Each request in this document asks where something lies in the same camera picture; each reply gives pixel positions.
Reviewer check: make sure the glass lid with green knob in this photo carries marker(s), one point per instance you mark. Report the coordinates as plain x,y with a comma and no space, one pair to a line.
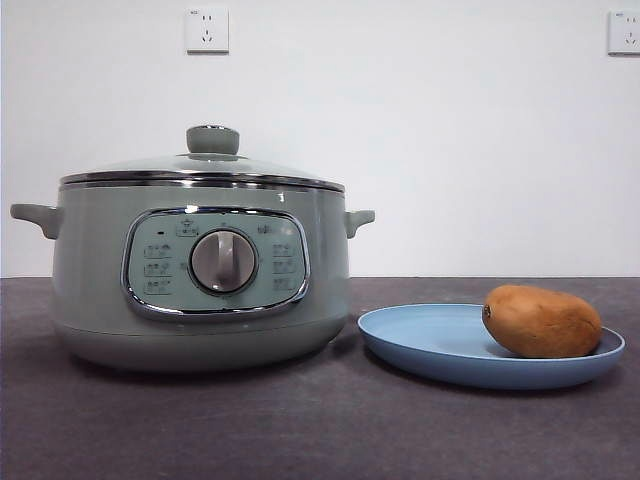
212,142

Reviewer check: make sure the light blue round plate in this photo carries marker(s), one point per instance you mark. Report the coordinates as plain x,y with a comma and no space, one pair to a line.
425,345

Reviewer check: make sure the brown potato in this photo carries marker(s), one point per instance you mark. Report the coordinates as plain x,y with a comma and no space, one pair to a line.
545,322

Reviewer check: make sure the pale green electric steamer pot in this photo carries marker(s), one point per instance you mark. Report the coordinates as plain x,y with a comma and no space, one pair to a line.
90,300

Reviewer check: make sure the white wall socket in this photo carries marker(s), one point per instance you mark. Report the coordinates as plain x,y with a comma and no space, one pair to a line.
208,30
625,32

